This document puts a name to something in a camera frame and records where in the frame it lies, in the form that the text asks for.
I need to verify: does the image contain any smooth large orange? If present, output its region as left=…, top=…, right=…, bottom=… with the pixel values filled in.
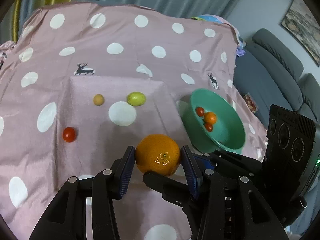
left=135, top=134, right=180, bottom=177

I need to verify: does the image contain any green bowl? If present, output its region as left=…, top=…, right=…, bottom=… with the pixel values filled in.
left=182, top=88, right=246, bottom=154

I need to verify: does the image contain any patterned packet on sofa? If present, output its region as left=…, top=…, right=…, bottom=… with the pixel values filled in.
left=243, top=93, right=258, bottom=113

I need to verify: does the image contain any green apple fruit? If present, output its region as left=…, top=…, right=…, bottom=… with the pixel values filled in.
left=127, top=92, right=146, bottom=106

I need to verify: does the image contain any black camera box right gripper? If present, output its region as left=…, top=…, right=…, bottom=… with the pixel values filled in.
left=263, top=105, right=319, bottom=200

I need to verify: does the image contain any grey sofa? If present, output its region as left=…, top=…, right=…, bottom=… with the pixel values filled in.
left=233, top=29, right=319, bottom=239

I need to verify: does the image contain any dimpled orange mandarin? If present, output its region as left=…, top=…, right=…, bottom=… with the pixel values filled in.
left=203, top=112, right=217, bottom=125

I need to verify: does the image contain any framed wall picture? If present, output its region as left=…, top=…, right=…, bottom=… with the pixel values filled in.
left=281, top=0, right=320, bottom=66

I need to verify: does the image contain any small tan round fruit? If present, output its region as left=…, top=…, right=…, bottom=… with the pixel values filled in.
left=93, top=94, right=105, bottom=106

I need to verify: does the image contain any colourful clothes pile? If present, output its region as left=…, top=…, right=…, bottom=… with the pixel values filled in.
left=191, top=14, right=246, bottom=57

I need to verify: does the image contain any pink polka dot cloth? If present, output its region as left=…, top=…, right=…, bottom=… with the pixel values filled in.
left=1, top=3, right=266, bottom=239

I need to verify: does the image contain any red tomato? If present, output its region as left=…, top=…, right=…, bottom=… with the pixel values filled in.
left=204, top=122, right=213, bottom=132
left=195, top=107, right=204, bottom=117
left=62, top=127, right=76, bottom=142

